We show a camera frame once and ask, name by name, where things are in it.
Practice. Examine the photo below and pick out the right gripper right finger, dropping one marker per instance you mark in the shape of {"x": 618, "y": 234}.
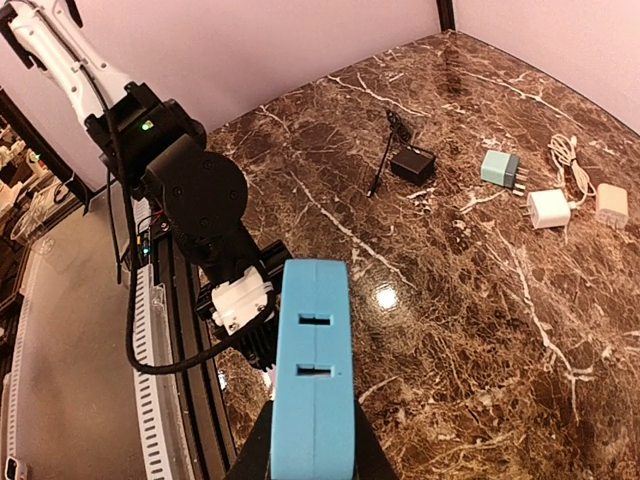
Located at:
{"x": 371, "y": 462}

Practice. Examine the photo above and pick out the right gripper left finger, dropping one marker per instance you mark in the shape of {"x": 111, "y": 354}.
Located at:
{"x": 253, "y": 461}

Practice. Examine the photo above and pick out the blue adapter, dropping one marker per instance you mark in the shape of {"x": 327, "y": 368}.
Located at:
{"x": 313, "y": 422}

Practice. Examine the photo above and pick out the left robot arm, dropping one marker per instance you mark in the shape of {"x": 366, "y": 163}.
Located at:
{"x": 153, "y": 147}

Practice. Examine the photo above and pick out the black plug adapter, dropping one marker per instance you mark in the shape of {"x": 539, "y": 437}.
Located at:
{"x": 411, "y": 163}

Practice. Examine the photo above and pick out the small teal plug adapter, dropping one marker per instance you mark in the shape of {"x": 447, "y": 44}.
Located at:
{"x": 504, "y": 170}

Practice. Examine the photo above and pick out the white charger cube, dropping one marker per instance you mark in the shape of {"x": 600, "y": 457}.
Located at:
{"x": 548, "y": 209}

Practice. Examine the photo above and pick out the pink charger cube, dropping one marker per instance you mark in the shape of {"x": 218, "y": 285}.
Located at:
{"x": 612, "y": 206}

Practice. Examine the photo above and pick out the white slotted cable duct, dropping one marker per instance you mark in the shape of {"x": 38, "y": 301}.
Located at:
{"x": 162, "y": 436}

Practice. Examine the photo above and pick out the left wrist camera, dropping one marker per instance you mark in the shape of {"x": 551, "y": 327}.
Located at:
{"x": 229, "y": 307}

